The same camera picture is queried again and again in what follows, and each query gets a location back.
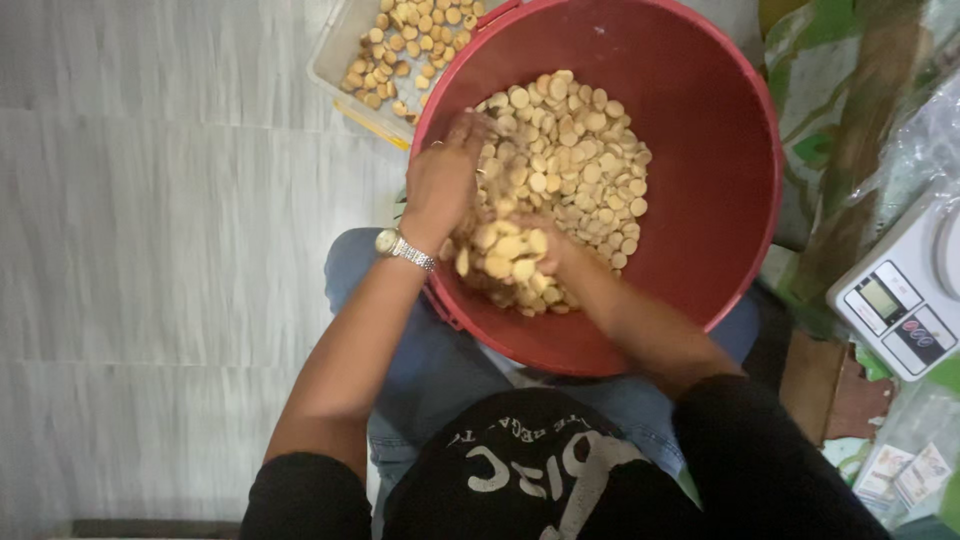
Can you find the clear plastic container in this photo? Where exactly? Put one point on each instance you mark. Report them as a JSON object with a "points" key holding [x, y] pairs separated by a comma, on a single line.
{"points": [[337, 56]]}

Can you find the green patterned cloth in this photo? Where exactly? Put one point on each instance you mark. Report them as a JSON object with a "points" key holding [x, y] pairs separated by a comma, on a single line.
{"points": [[832, 135]]}

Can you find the pile of browned biscuits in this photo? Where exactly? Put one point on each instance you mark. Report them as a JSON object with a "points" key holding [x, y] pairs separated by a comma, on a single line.
{"points": [[409, 41]]}

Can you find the black printed shirt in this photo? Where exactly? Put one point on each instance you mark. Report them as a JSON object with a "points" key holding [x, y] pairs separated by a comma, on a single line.
{"points": [[540, 472]]}

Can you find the packets in clear bag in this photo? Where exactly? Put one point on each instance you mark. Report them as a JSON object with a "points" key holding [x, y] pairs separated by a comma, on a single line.
{"points": [[904, 469]]}

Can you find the person's left hand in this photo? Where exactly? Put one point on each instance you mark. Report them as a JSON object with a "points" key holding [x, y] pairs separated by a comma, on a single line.
{"points": [[439, 184]]}

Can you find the brown cardboard piece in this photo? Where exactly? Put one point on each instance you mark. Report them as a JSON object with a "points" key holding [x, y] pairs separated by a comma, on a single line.
{"points": [[829, 390]]}

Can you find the silver wristwatch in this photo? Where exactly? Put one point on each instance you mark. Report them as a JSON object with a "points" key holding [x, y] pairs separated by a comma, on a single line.
{"points": [[405, 247]]}

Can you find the person's left fingers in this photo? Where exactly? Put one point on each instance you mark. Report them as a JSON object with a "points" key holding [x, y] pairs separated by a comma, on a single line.
{"points": [[474, 131]]}

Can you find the white digital kitchen scale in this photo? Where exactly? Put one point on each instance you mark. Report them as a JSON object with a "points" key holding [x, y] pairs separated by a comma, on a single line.
{"points": [[896, 300]]}

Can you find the clear plastic bag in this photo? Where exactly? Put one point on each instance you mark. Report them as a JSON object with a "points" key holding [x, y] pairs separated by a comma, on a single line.
{"points": [[919, 142]]}

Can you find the heap of round biscuits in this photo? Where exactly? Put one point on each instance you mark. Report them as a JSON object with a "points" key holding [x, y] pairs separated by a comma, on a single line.
{"points": [[577, 157]]}

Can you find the blue jeans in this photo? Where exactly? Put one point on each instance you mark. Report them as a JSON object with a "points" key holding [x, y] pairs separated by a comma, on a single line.
{"points": [[420, 375]]}

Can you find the red plastic bucket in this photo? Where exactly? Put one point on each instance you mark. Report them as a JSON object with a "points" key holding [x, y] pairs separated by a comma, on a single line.
{"points": [[697, 172]]}

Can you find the person's right hand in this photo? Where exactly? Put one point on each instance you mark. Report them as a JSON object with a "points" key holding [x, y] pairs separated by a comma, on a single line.
{"points": [[551, 244]]}

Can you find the handful of round biscuits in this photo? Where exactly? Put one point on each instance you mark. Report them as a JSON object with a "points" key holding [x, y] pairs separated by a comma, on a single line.
{"points": [[506, 259]]}

